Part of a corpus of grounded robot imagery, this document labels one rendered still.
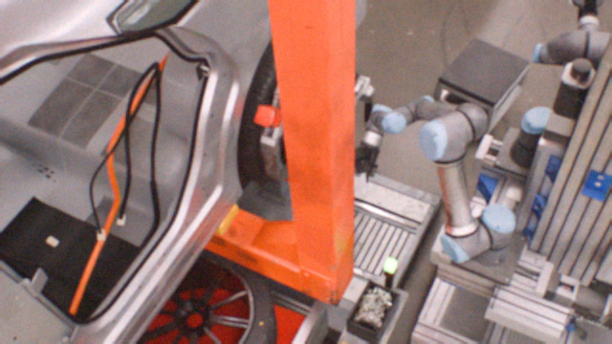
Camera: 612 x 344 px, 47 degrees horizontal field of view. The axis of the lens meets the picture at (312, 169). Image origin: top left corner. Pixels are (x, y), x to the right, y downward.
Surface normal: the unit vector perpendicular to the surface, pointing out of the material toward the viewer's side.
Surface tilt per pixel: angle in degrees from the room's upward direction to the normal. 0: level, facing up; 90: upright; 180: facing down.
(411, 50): 0
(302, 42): 90
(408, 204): 0
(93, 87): 6
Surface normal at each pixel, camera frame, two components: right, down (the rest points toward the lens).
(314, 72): -0.46, 0.72
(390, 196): -0.04, -0.61
